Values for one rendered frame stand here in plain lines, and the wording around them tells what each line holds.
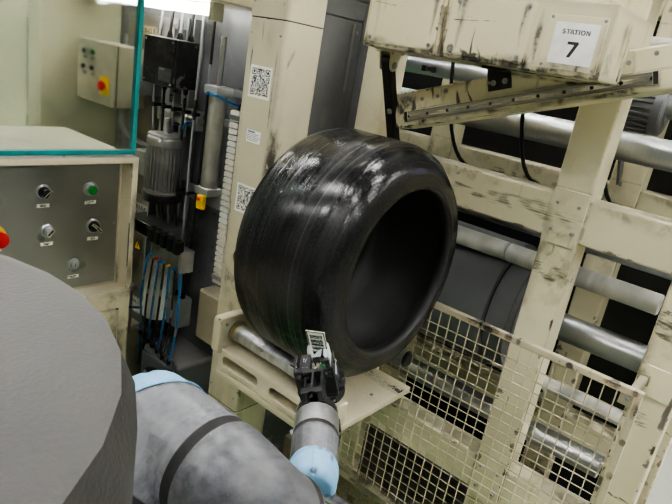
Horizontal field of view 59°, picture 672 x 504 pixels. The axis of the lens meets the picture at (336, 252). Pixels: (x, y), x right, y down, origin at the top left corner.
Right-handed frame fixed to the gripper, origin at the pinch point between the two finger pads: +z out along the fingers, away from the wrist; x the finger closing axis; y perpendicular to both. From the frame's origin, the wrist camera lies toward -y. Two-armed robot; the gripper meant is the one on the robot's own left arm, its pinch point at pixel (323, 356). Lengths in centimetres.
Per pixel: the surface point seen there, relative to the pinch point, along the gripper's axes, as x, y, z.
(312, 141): -3.6, 36.7, 27.0
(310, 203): -2.6, 29.0, 10.1
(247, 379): 23.0, -17.1, 19.3
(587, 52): -61, 45, 26
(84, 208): 59, 26, 43
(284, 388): 12.3, -14.6, 10.5
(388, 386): -10.5, -31.6, 27.5
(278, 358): 13.2, -10.0, 16.1
